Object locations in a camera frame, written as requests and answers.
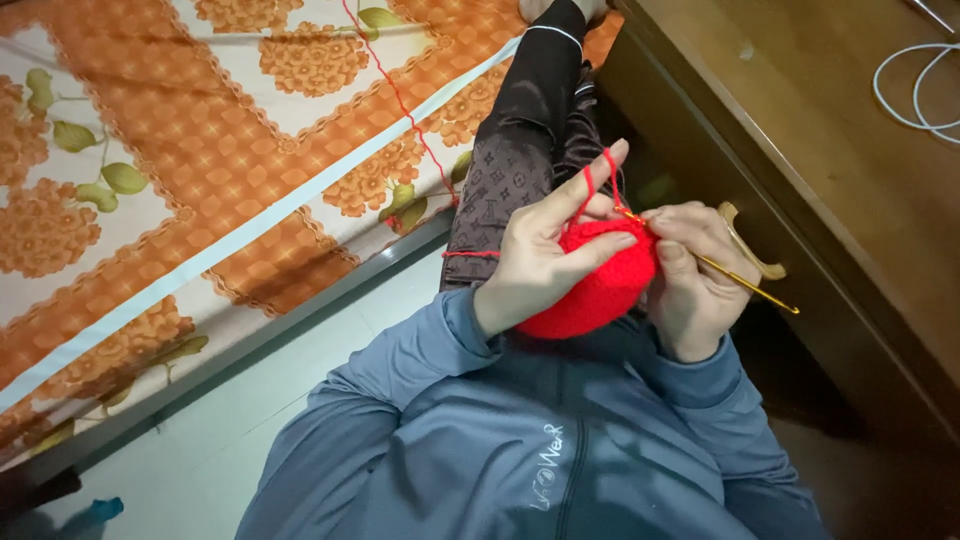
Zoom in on person's left hand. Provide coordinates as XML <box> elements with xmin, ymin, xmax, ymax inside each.
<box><xmin>472</xmin><ymin>138</ymin><xmax>639</xmax><ymax>339</ymax></box>

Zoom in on person's right hand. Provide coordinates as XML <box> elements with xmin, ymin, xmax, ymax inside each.
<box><xmin>641</xmin><ymin>200</ymin><xmax>763</xmax><ymax>366</ymax></box>

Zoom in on gold crochet hook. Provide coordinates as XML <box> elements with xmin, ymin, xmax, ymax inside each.
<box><xmin>615</xmin><ymin>207</ymin><xmax>801</xmax><ymax>316</ymax></box>

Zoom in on red crochet piece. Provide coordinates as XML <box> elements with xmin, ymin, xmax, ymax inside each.
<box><xmin>513</xmin><ymin>216</ymin><xmax>662</xmax><ymax>341</ymax></box>

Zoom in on red yarn strand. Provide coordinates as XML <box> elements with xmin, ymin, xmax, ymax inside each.
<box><xmin>341</xmin><ymin>0</ymin><xmax>625</xmax><ymax>261</ymax></box>

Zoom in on black patterned trousers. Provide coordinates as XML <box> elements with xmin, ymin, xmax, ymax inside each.
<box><xmin>438</xmin><ymin>0</ymin><xmax>610</xmax><ymax>294</ymax></box>

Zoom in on brown wooden desk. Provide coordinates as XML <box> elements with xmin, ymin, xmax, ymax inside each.
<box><xmin>596</xmin><ymin>0</ymin><xmax>960</xmax><ymax>455</ymax></box>

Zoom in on blue zip jacket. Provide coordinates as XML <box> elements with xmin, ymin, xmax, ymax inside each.
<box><xmin>234</xmin><ymin>285</ymin><xmax>828</xmax><ymax>540</ymax></box>

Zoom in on person's foot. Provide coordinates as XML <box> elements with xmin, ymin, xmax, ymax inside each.
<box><xmin>517</xmin><ymin>0</ymin><xmax>610</xmax><ymax>25</ymax></box>

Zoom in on orange floral bed sheet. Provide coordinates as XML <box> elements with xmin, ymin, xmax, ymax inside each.
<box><xmin>0</xmin><ymin>0</ymin><xmax>625</xmax><ymax>470</ymax></box>

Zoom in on thin metal rod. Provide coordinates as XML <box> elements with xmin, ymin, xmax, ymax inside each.
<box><xmin>903</xmin><ymin>0</ymin><xmax>958</xmax><ymax>36</ymax></box>

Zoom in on small blue object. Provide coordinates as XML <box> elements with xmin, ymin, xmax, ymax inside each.
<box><xmin>56</xmin><ymin>495</ymin><xmax>126</xmax><ymax>540</ymax></box>

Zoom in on dark object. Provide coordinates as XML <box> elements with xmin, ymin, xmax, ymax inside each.
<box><xmin>0</xmin><ymin>467</ymin><xmax>84</xmax><ymax>540</ymax></box>

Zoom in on gold drawer handle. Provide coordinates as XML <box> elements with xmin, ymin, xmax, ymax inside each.
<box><xmin>717</xmin><ymin>201</ymin><xmax>788</xmax><ymax>283</ymax></box>

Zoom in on white cable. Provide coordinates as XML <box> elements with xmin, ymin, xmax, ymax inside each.
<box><xmin>872</xmin><ymin>42</ymin><xmax>960</xmax><ymax>146</ymax></box>

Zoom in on dark bed frame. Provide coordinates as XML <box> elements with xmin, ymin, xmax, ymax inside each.
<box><xmin>0</xmin><ymin>213</ymin><xmax>459</xmax><ymax>496</ymax></box>

